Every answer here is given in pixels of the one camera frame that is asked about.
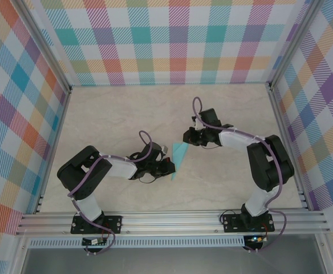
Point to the light blue cloth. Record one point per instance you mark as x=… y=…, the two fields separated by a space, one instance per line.
x=179 y=155

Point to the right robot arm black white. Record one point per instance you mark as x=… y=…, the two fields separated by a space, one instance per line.
x=269 y=165

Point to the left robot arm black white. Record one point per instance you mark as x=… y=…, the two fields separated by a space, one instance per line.
x=81 y=177

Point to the grey metal sheet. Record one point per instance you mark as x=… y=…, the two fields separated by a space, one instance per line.
x=169 y=261

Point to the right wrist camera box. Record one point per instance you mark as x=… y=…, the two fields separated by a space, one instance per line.
x=197 y=124

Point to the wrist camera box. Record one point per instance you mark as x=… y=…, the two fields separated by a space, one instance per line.
x=164 y=149
x=197 y=124

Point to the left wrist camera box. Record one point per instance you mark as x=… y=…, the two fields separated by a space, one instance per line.
x=164 y=149

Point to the aluminium mounting rail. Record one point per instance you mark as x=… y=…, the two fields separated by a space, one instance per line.
x=169 y=222

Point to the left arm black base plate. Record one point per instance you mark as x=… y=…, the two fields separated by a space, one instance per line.
x=112 y=224

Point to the aluminium table side rail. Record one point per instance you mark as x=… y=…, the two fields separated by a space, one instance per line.
x=284 y=142
x=55 y=145

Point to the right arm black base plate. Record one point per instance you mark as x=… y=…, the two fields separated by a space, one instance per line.
x=232 y=224

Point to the aluminium frame post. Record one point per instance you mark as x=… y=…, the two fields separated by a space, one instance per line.
x=45 y=48
x=293 y=47

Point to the aluminium frame leg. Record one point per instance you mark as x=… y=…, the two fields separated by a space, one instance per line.
x=19 y=257
x=324 y=254

